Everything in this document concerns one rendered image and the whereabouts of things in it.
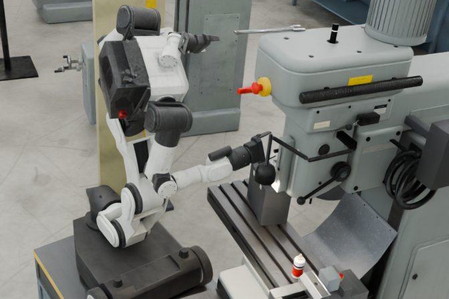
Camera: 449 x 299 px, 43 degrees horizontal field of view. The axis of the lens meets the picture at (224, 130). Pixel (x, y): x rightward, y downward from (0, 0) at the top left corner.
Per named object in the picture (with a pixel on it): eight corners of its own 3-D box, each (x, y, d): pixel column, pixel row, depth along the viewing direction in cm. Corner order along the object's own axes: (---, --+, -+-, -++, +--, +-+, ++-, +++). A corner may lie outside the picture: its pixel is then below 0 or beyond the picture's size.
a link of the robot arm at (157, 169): (147, 201, 213) (162, 151, 203) (134, 180, 221) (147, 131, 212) (174, 198, 219) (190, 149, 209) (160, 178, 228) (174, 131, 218)
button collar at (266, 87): (264, 100, 176) (266, 83, 173) (255, 91, 181) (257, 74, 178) (270, 99, 177) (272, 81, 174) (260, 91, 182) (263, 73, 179)
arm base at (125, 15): (115, 43, 219) (133, 35, 211) (111, 9, 219) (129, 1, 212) (146, 45, 230) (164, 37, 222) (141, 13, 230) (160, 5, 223)
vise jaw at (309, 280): (315, 306, 198) (317, 298, 196) (297, 281, 207) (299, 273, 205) (329, 302, 200) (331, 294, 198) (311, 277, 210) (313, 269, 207)
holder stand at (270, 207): (260, 226, 243) (265, 188, 233) (246, 195, 261) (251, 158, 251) (286, 223, 246) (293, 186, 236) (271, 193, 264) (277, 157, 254)
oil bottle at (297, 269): (294, 280, 217) (298, 258, 212) (289, 273, 220) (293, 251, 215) (303, 277, 219) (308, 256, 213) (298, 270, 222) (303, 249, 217)
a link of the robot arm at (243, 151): (268, 165, 238) (244, 175, 233) (256, 159, 246) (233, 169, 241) (263, 137, 233) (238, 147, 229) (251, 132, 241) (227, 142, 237)
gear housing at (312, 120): (307, 137, 179) (312, 109, 174) (269, 101, 197) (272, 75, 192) (390, 121, 193) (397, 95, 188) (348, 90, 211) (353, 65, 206)
